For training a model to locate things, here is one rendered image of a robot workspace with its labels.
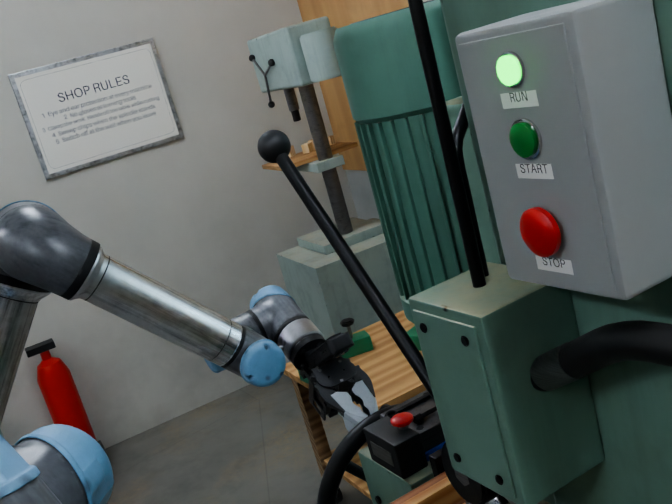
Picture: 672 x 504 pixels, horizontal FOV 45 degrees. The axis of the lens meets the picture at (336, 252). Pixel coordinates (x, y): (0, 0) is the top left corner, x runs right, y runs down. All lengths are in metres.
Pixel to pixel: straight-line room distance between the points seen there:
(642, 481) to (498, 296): 0.17
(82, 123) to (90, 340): 0.97
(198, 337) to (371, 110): 0.62
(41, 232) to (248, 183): 2.78
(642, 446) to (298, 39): 2.58
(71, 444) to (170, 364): 3.40
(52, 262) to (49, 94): 2.56
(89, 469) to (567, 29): 0.40
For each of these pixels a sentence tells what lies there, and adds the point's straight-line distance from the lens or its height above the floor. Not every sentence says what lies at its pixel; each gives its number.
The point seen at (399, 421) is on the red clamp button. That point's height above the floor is 1.02.
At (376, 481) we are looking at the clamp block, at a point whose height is 0.93.
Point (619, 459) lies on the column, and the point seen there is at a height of 1.16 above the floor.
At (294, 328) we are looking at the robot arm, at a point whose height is 1.04.
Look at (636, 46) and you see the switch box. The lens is 0.47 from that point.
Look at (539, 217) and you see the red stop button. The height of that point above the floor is 1.37.
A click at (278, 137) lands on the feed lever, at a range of 0.85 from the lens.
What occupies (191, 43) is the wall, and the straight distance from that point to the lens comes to 3.91.
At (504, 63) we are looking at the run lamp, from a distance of 0.47.
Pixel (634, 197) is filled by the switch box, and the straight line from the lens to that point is 0.47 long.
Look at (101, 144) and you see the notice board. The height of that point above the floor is 1.33.
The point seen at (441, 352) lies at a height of 1.26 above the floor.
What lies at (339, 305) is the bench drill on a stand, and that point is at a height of 0.53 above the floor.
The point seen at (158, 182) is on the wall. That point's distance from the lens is 3.85.
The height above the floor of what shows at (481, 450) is 1.19.
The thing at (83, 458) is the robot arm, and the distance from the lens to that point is 0.59.
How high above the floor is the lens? 1.50
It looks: 14 degrees down
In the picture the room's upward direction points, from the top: 16 degrees counter-clockwise
